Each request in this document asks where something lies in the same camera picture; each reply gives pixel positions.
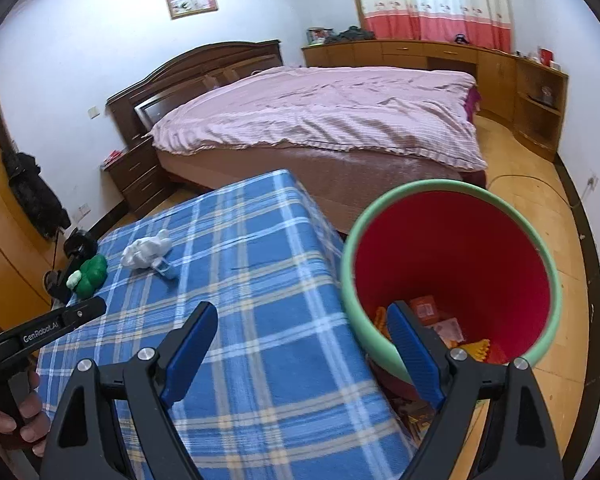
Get yellow foam fruit net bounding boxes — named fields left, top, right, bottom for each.
left=460, top=339, right=491, bottom=362

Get orange paper packet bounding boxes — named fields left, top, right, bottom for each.
left=408, top=296, right=440, bottom=326

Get person's left hand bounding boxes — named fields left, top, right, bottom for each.
left=0, top=368, right=52, bottom=458

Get orange wooden wardrobe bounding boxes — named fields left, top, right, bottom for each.
left=0, top=46, right=71, bottom=331

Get green plush toy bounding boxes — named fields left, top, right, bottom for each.
left=66, top=254, right=108, bottom=300

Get black jacket hanging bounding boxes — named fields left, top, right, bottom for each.
left=2, top=151, right=71, bottom=240

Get white cloth sock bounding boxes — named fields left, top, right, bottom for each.
left=121, top=229, right=172, bottom=270

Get light blue plastic scoop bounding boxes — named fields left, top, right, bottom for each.
left=151, top=258, right=178, bottom=281

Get blue plaid table cloth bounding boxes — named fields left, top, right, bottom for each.
left=38, top=170, right=415, bottom=479

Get red bin green rim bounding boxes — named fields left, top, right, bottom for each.
left=340, top=179, right=562, bottom=440

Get dark wooden nightstand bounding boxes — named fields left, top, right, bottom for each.
left=102, top=136, right=175, bottom=219

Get dark wooden headboard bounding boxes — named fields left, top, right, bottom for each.
left=106, top=39, right=283, bottom=148

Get brown bed base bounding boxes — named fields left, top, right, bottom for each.
left=157, top=148, right=486, bottom=233

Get pink bed quilt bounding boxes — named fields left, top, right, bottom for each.
left=150, top=66, right=486, bottom=172

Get wooden corner shelf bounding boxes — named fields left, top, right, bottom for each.
left=513, top=58, right=568, bottom=162

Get floral red white curtain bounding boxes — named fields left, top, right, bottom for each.
left=360, top=0, right=513, bottom=52

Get black cable on floor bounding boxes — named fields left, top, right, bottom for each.
left=484, top=173, right=589, bottom=241

